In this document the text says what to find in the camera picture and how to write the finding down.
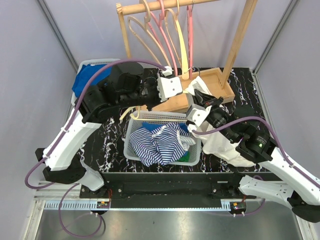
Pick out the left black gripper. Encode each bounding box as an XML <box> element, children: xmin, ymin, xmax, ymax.
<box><xmin>119</xmin><ymin>73</ymin><xmax>170</xmax><ymax>111</ymax></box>

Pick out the white tank top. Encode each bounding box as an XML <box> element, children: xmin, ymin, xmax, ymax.
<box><xmin>185</xmin><ymin>76</ymin><xmax>255</xmax><ymax>168</ymax></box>

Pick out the blue tank top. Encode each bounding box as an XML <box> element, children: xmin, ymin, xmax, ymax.
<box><xmin>141</xmin><ymin>122</ymin><xmax>189</xmax><ymax>133</ymax></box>

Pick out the cream wooden hanger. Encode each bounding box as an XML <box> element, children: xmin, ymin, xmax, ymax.
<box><xmin>164</xmin><ymin>0</ymin><xmax>190</xmax><ymax>80</ymax></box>

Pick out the blue white striped top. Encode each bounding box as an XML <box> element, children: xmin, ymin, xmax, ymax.
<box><xmin>129</xmin><ymin>122</ymin><xmax>196</xmax><ymax>167</ymax></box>

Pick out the green tank top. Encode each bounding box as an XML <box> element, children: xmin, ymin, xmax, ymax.
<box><xmin>178</xmin><ymin>151</ymin><xmax>190</xmax><ymax>163</ymax></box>

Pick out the beige plastic hanger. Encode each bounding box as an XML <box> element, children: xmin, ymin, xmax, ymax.
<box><xmin>127</xmin><ymin>0</ymin><xmax>170</xmax><ymax>65</ymax></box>

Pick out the pink hanger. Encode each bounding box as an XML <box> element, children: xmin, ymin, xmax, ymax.
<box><xmin>186</xmin><ymin>0</ymin><xmax>195</xmax><ymax>79</ymax></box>
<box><xmin>147</xmin><ymin>0</ymin><xmax>178</xmax><ymax>76</ymax></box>

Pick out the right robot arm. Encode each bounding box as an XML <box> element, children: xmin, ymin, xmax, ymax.
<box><xmin>187</xmin><ymin>89</ymin><xmax>320</xmax><ymax>223</ymax></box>

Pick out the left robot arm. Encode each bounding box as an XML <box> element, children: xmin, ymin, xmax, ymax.
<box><xmin>35</xmin><ymin>59</ymin><xmax>162</xmax><ymax>198</ymax></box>

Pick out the white centre basket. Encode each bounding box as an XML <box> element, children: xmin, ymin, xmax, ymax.
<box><xmin>123</xmin><ymin>112</ymin><xmax>201</xmax><ymax>166</ymax></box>

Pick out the white basket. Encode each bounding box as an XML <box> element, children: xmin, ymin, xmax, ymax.
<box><xmin>71</xmin><ymin>58</ymin><xmax>119</xmax><ymax>106</ymax></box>
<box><xmin>123</xmin><ymin>112</ymin><xmax>201</xmax><ymax>166</ymax></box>

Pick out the wooden clothes rack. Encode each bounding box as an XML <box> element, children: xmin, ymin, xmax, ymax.
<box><xmin>116</xmin><ymin>0</ymin><xmax>257</xmax><ymax>103</ymax></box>

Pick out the white rear basket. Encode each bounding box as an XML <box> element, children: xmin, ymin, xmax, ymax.
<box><xmin>71</xmin><ymin>58</ymin><xmax>119</xmax><ymax>106</ymax></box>

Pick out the folded blue cloth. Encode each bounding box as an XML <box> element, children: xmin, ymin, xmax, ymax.
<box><xmin>72</xmin><ymin>64</ymin><xmax>112</xmax><ymax>98</ymax></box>

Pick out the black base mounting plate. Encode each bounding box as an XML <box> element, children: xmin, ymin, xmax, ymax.
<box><xmin>79</xmin><ymin>172</ymin><xmax>244</xmax><ymax>211</ymax></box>

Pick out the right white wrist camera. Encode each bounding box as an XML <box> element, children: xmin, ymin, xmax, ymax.
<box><xmin>186</xmin><ymin>103</ymin><xmax>212</xmax><ymax>127</ymax></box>

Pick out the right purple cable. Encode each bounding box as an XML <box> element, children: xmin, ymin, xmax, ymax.
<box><xmin>191</xmin><ymin>116</ymin><xmax>320</xmax><ymax>217</ymax></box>

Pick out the purple cable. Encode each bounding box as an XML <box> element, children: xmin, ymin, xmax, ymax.
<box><xmin>191</xmin><ymin>116</ymin><xmax>320</xmax><ymax>217</ymax></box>
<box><xmin>24</xmin><ymin>58</ymin><xmax>173</xmax><ymax>240</ymax></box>

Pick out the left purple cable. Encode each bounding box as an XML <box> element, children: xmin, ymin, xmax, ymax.
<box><xmin>24</xmin><ymin>58</ymin><xmax>173</xmax><ymax>240</ymax></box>

